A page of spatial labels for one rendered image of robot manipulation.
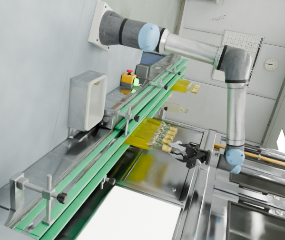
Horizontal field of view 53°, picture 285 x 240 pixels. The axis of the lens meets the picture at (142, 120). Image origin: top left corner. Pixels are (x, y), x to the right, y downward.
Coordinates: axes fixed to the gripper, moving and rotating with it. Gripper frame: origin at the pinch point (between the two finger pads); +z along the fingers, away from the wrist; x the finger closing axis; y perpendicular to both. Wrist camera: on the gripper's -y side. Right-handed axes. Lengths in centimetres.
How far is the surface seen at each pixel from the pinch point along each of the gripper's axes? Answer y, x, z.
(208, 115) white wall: 585, -204, -7
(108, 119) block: -9.4, 11.5, 30.8
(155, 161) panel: 4.7, -12.6, 6.4
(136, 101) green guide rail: 17.8, 13.3, 25.7
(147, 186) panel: -18.5, -12.1, 4.0
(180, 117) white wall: 585, -230, 61
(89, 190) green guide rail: -45.0, -2.1, 21.3
